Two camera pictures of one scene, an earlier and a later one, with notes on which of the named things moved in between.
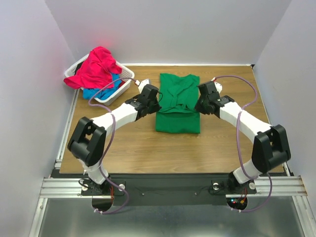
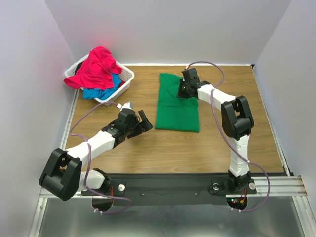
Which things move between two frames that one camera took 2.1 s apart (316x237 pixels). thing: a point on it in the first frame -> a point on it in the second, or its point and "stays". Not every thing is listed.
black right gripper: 201,106 -> 182,91
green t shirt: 177,114 stays
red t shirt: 96,72 stays
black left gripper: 157,107 -> 144,125
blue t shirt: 89,93 stays
